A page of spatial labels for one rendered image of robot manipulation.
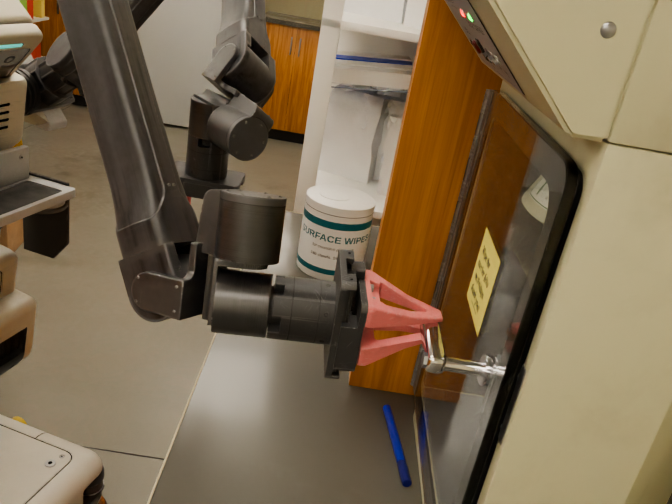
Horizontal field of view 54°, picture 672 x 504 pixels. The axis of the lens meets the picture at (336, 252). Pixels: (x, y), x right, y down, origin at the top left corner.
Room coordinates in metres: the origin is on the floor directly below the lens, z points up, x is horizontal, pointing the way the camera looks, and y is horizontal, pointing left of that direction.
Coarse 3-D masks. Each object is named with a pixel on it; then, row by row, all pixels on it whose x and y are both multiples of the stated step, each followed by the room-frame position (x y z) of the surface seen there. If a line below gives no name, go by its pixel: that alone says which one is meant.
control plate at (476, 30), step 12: (456, 0) 0.59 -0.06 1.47; (468, 0) 0.51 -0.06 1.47; (456, 12) 0.66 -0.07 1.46; (468, 24) 0.61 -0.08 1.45; (480, 24) 0.52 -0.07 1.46; (468, 36) 0.68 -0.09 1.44; (480, 36) 0.57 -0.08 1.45; (492, 48) 0.53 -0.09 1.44; (492, 60) 0.59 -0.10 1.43; (504, 72) 0.55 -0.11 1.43; (516, 84) 0.51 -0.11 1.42
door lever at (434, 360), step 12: (420, 324) 0.52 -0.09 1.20; (432, 324) 0.51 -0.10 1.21; (432, 336) 0.49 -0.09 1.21; (432, 348) 0.47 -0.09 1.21; (432, 360) 0.46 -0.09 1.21; (444, 360) 0.46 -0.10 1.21; (456, 360) 0.46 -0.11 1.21; (468, 360) 0.46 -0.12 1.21; (480, 360) 0.47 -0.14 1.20; (432, 372) 0.46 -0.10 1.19; (456, 372) 0.46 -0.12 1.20; (468, 372) 0.46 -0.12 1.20; (480, 372) 0.46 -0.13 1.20; (480, 384) 0.46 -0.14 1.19
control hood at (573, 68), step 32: (480, 0) 0.45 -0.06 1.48; (512, 0) 0.41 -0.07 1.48; (544, 0) 0.41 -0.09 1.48; (576, 0) 0.41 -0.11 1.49; (608, 0) 0.41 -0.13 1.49; (640, 0) 0.41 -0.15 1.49; (512, 32) 0.41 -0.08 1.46; (544, 32) 0.41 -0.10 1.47; (576, 32) 0.41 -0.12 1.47; (608, 32) 0.41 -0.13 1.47; (640, 32) 0.41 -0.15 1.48; (512, 64) 0.48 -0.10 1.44; (544, 64) 0.41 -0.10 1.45; (576, 64) 0.41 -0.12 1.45; (608, 64) 0.41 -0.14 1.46; (544, 96) 0.41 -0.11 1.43; (576, 96) 0.41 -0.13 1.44; (608, 96) 0.41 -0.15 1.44; (576, 128) 0.41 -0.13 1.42; (608, 128) 0.41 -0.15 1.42
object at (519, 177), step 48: (480, 144) 0.70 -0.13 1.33; (528, 144) 0.53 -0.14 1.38; (480, 192) 0.65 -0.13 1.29; (528, 192) 0.49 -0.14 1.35; (480, 240) 0.59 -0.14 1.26; (528, 240) 0.46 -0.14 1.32; (528, 288) 0.43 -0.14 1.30; (480, 336) 0.50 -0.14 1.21; (432, 384) 0.63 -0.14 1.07; (432, 432) 0.57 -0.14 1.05; (480, 432) 0.43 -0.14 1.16; (432, 480) 0.52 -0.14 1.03
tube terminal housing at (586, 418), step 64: (640, 64) 0.41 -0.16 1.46; (640, 128) 0.41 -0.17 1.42; (640, 192) 0.41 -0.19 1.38; (576, 256) 0.41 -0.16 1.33; (640, 256) 0.41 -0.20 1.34; (576, 320) 0.41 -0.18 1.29; (640, 320) 0.41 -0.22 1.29; (576, 384) 0.41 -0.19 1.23; (640, 384) 0.41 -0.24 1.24; (512, 448) 0.41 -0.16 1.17; (576, 448) 0.41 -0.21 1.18; (640, 448) 0.42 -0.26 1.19
